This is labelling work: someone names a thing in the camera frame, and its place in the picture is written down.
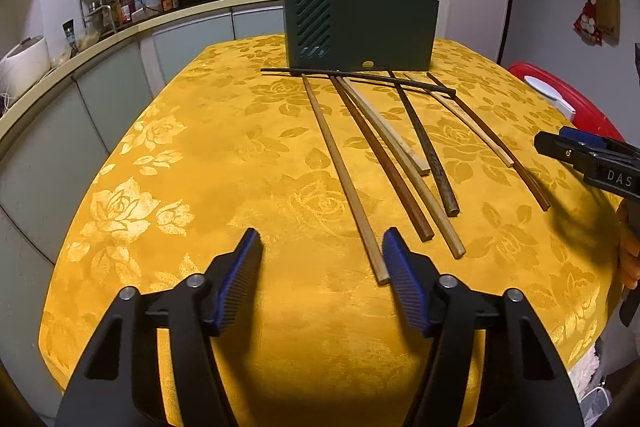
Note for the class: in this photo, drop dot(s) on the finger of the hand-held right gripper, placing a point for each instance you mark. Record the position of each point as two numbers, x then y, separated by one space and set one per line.
550 144
571 134

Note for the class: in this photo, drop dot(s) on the dark green utensil holder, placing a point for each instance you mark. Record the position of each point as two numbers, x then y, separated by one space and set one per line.
380 32

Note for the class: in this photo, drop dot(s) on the kitchen counter with grey cabinets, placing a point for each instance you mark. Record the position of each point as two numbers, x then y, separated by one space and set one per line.
110 87

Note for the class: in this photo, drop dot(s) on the red patterned hanging cloth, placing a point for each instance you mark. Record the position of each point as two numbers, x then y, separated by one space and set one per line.
587 22

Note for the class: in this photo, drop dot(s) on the person's right hand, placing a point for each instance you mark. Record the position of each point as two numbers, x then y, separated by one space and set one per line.
631 252

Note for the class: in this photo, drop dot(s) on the dark snack bag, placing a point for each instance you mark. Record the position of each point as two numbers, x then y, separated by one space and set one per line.
71 39

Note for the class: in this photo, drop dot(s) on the white rice cooker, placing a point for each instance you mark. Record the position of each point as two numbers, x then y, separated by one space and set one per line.
25 67

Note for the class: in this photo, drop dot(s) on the brown hanging pot holder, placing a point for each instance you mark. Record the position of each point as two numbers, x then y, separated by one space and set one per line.
607 14

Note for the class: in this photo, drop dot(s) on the thin black chopstick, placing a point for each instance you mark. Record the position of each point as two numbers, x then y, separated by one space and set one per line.
285 71

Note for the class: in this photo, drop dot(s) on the dark grained chopstick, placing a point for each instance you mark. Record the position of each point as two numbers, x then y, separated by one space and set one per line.
447 199

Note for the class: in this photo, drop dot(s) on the light bamboo chopstick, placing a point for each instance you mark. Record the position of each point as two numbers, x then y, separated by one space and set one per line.
417 162
447 237
502 157

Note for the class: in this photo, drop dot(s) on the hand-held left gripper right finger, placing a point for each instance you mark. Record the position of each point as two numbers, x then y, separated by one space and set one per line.
405 282

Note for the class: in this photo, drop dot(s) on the dark brown chopstick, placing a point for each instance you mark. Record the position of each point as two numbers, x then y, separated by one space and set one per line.
540 199
419 224

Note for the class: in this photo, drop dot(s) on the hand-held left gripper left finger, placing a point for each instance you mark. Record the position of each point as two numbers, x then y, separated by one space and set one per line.
240 282

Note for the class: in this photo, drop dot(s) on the red sauce bottle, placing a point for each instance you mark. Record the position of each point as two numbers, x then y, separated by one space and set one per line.
125 9

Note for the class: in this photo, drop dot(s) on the light wooden chopstick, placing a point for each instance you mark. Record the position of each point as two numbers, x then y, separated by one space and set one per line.
344 179

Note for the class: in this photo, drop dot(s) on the yellow floral tablecloth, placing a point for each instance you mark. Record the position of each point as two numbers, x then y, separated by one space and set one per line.
225 147

